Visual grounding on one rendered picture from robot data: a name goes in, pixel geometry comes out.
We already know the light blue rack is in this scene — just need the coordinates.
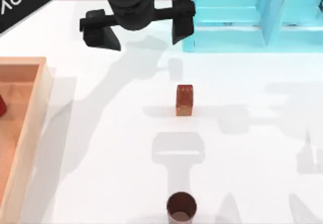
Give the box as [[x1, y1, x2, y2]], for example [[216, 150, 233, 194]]
[[181, 0, 323, 53]]

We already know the brown bread loaf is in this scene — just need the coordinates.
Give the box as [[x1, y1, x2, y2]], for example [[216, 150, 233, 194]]
[[175, 84, 195, 117]]

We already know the shallow salmon-coloured box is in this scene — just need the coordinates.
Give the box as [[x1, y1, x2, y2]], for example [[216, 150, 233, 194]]
[[0, 57, 54, 206]]

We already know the small red object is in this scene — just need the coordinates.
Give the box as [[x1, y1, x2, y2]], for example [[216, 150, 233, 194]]
[[0, 94, 8, 117]]

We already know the brown cup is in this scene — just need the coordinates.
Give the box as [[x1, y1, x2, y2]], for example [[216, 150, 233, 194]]
[[166, 191, 198, 224]]

